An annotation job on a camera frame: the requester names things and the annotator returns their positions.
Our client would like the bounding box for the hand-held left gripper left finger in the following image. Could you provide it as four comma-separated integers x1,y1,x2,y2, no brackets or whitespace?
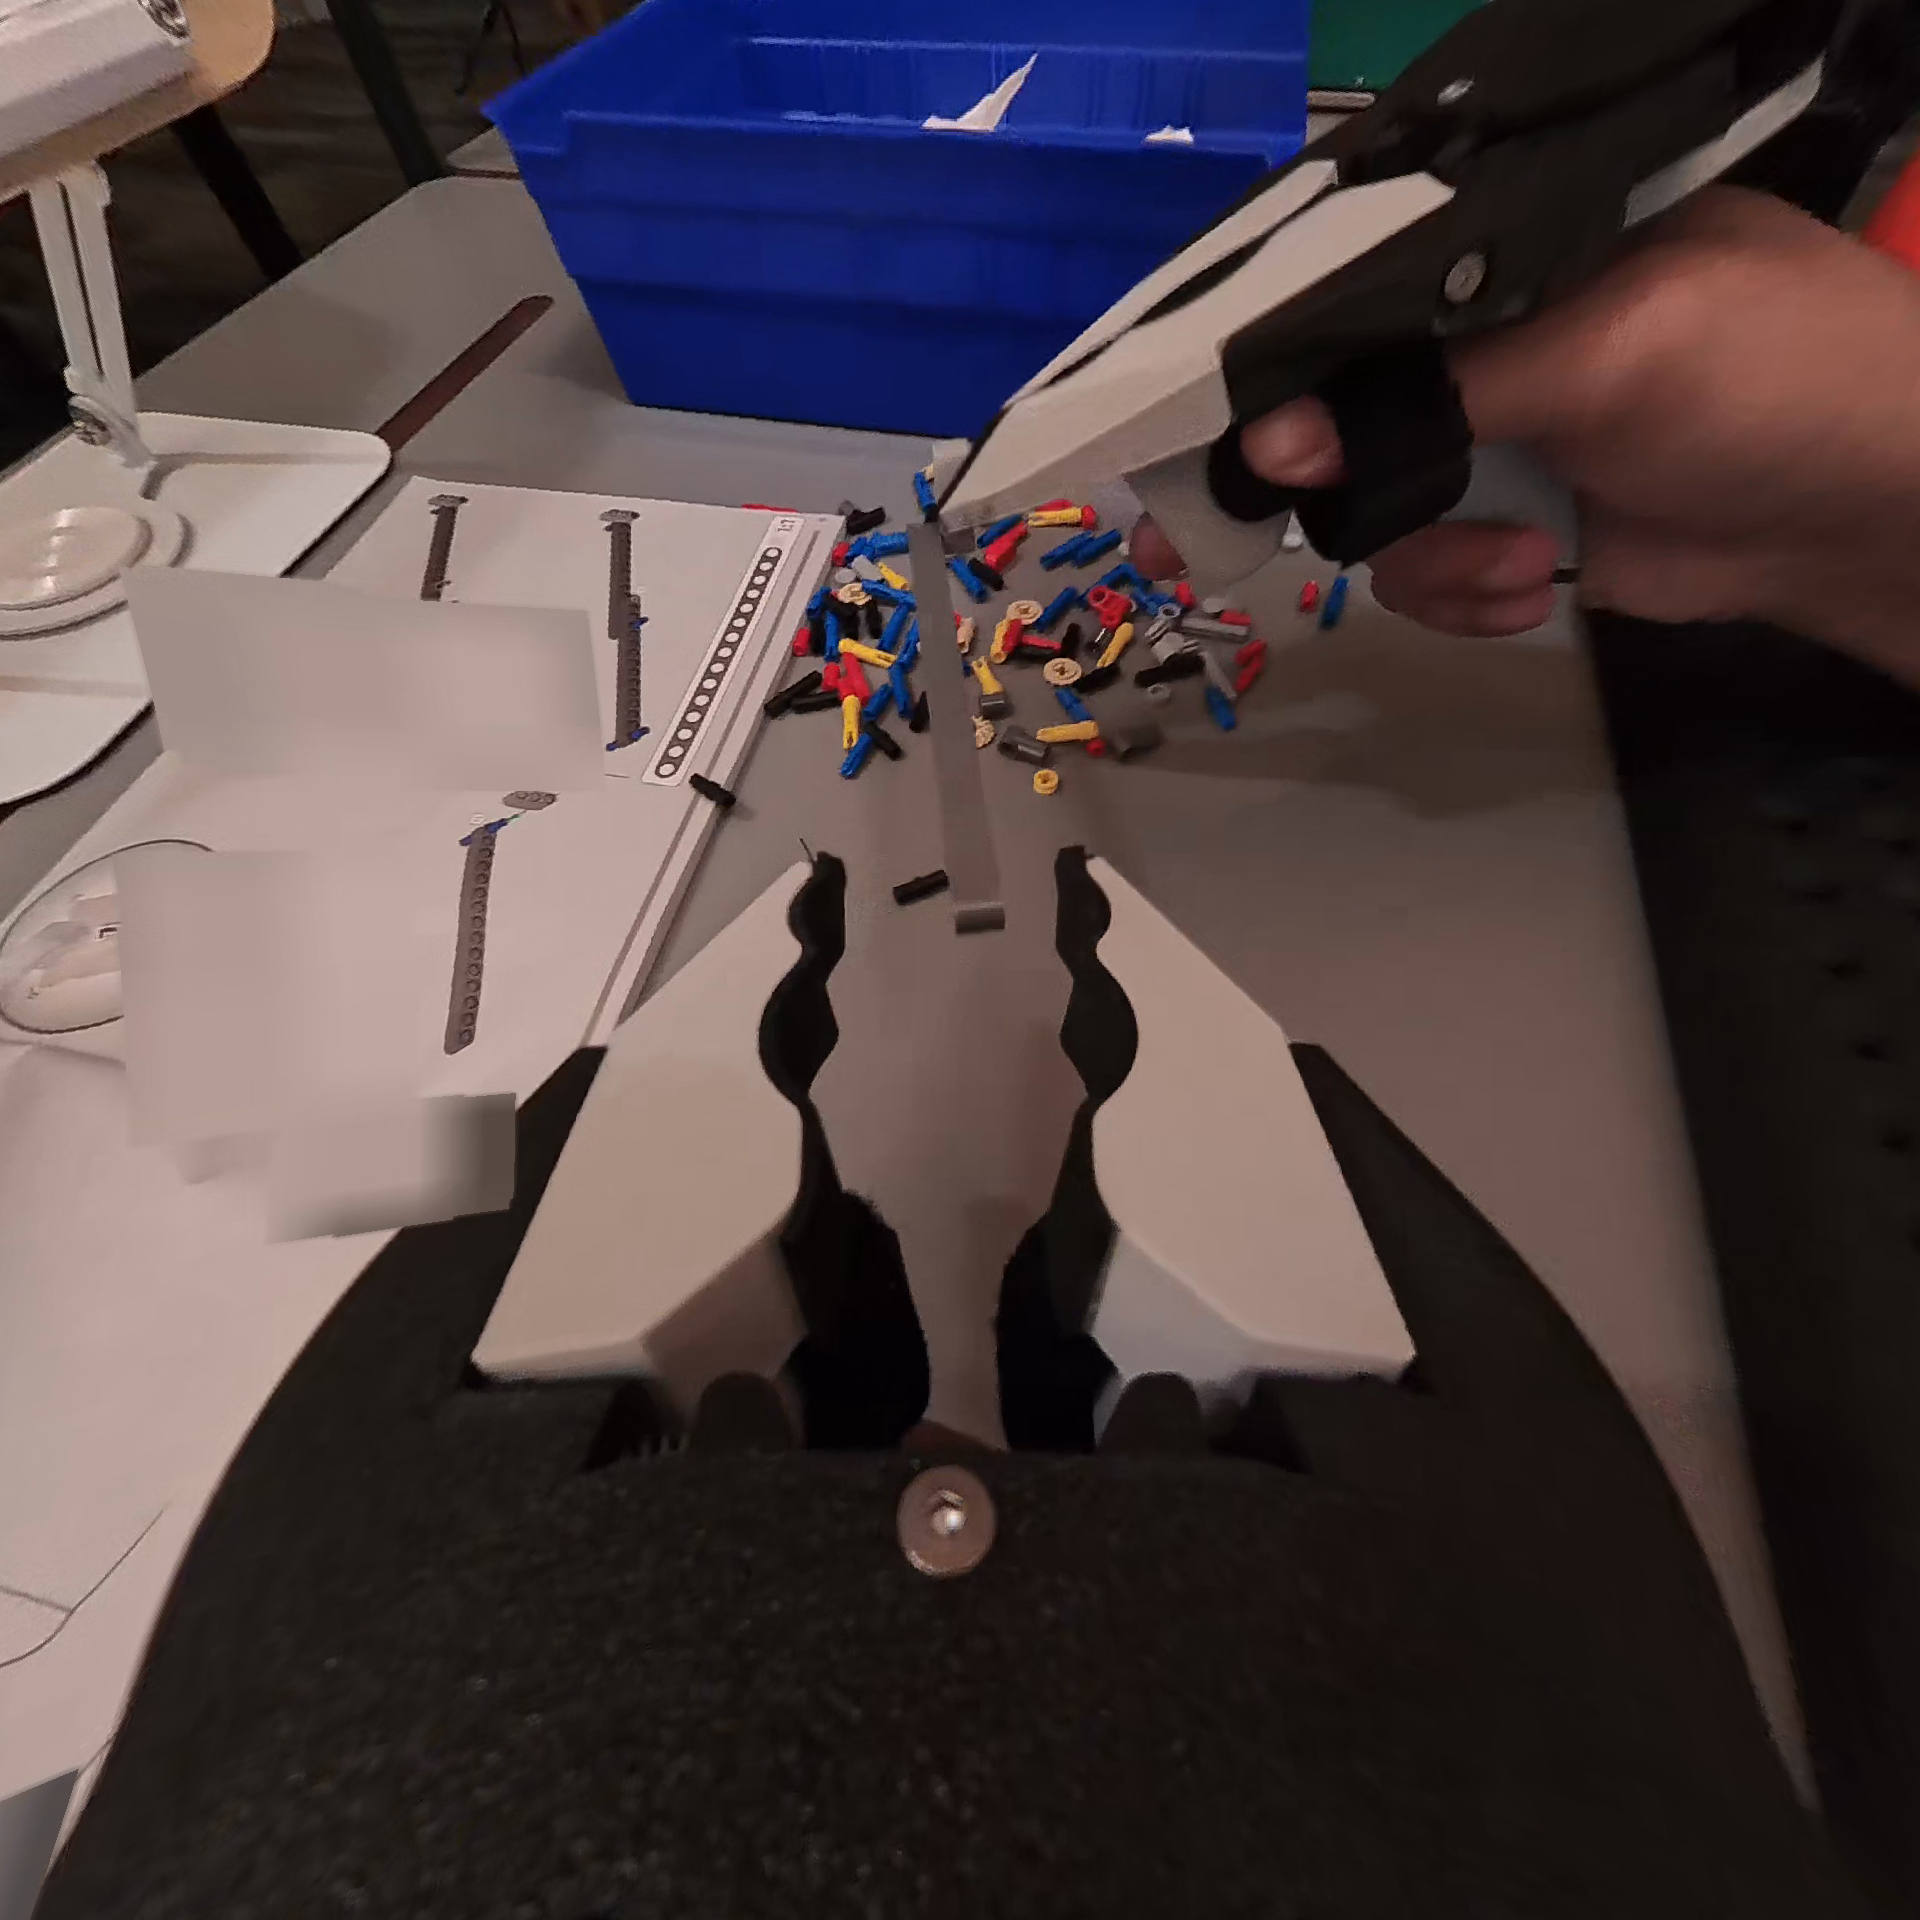
469,854,852,1389

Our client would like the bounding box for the pile of small lego pieces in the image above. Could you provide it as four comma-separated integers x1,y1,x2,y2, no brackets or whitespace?
765,497,1353,797

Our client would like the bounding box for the person's right hand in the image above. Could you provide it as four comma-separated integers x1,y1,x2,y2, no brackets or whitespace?
1125,187,1920,684

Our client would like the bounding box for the wooden book stand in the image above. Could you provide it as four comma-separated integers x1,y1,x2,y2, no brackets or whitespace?
0,0,395,805

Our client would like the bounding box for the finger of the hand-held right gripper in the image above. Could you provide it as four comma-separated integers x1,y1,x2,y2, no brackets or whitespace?
1031,158,1339,388
932,168,1461,530

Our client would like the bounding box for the black tablet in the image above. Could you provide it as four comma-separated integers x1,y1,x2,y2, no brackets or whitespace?
1306,0,1479,114

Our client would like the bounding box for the blue plastic bin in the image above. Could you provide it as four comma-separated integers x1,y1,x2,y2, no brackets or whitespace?
482,0,1314,437

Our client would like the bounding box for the large white paper scrap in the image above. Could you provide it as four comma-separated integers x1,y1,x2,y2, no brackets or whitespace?
922,53,1040,136

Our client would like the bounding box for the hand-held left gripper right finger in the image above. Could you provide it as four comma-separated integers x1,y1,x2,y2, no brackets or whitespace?
1050,844,1419,1379

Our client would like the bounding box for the lego instruction booklet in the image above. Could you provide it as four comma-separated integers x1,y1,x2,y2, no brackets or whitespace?
0,477,849,1666

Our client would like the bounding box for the long grey lego beam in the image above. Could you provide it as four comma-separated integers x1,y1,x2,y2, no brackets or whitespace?
903,516,1008,937

